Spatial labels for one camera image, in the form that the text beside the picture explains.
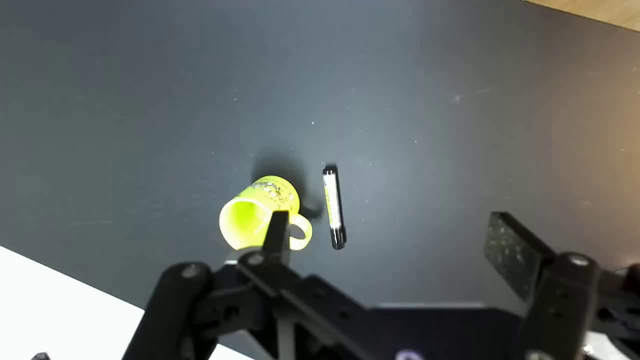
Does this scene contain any yellow cartoon print mug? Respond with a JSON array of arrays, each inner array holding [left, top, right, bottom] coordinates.
[[218, 174, 317, 254]]

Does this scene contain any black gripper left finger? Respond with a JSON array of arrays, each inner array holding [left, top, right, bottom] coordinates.
[[122, 209, 366, 360]]

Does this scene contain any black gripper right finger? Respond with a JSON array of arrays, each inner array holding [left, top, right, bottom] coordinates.
[[483, 209, 640, 360]]

